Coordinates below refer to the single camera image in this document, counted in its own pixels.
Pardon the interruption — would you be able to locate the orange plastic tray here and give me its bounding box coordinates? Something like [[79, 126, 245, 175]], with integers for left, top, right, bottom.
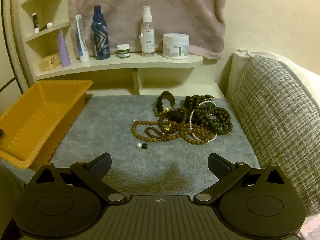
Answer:
[[1, 80, 93, 171]]

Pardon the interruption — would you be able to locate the white pearl necklace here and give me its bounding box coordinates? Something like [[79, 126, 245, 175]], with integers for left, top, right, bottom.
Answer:
[[189, 100, 218, 142]]

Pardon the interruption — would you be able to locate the brown wooden bead necklace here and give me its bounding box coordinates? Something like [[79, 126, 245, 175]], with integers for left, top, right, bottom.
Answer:
[[131, 107, 213, 145]]

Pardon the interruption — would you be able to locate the black wrist watch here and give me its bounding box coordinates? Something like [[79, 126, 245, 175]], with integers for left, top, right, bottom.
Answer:
[[155, 91, 176, 116]]

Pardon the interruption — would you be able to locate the grey fluffy mat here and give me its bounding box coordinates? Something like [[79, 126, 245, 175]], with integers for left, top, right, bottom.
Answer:
[[0, 94, 262, 198]]

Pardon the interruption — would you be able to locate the grey plaid pillow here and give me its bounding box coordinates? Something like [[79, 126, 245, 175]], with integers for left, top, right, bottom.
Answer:
[[232, 56, 319, 216]]

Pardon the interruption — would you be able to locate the lilac tube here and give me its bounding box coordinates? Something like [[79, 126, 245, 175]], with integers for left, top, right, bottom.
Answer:
[[57, 30, 71, 67]]

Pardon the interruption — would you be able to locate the white pillow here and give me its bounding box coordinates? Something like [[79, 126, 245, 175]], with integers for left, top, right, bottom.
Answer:
[[226, 48, 320, 100]]

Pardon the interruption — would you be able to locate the white blue tube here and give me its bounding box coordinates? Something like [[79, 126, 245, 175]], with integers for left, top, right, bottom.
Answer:
[[75, 14, 89, 63]]

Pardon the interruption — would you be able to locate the small cardboard box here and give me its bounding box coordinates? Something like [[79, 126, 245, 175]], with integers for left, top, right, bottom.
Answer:
[[37, 53, 61, 73]]

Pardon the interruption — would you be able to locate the small green lid jar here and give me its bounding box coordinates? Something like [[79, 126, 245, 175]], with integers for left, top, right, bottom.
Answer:
[[117, 43, 130, 59]]

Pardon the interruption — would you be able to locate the white cream jar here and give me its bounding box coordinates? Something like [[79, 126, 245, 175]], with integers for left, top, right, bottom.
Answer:
[[163, 33, 189, 60]]

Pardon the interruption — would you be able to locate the dark blue spray bottle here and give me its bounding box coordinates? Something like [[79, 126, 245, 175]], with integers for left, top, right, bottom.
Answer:
[[91, 5, 111, 60]]

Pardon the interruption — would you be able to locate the clear spray bottle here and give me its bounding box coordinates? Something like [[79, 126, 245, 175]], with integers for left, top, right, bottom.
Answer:
[[140, 6, 155, 57]]

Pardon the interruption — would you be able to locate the black white standing tube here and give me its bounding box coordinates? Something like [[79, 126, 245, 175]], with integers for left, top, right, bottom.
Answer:
[[32, 12, 40, 33]]

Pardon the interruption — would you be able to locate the black white lying tube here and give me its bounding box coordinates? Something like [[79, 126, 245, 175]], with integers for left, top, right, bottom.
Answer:
[[40, 22, 53, 31]]

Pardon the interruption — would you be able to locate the pink hanging towel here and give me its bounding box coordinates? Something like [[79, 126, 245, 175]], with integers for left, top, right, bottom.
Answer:
[[68, 0, 226, 60]]

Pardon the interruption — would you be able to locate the cream wooden shelf unit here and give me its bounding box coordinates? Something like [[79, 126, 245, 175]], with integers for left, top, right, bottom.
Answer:
[[3, 0, 223, 98]]

